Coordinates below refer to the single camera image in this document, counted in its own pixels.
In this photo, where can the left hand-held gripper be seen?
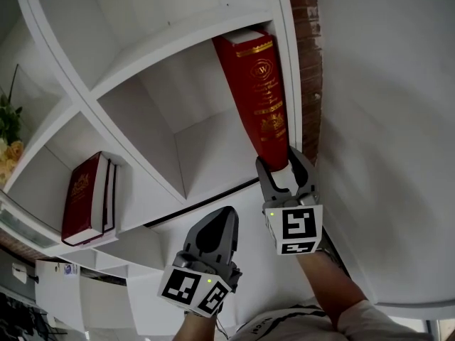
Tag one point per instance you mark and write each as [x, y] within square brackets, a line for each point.
[192, 290]

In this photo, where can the white desk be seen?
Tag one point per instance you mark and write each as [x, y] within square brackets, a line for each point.
[263, 282]

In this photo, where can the blue logo white card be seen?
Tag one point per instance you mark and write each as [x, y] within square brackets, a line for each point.
[70, 269]

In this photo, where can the person's white shirt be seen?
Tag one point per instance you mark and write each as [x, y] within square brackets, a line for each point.
[291, 327]

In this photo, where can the person's right forearm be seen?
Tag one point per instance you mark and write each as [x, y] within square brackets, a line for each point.
[323, 286]

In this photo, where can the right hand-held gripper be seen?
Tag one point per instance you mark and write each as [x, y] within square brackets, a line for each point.
[295, 229]

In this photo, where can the person's left forearm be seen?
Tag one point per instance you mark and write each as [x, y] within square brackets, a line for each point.
[193, 329]

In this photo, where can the thick dark red book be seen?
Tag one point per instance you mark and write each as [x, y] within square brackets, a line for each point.
[80, 197]

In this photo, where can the black framed window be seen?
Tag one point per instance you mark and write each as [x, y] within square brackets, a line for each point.
[446, 332]

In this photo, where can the yellow artificial flower bouquet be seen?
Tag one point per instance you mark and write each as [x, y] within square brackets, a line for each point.
[10, 151]

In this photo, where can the white box with label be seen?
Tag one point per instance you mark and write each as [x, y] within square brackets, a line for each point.
[57, 297]

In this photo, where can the bright red hardcover book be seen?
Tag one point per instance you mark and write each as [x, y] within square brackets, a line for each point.
[259, 94]

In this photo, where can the white ribbed-glass cabinet door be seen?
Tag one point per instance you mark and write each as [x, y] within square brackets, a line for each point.
[21, 227]

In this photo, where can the white shelf unit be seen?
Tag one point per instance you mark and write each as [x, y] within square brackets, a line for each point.
[142, 119]

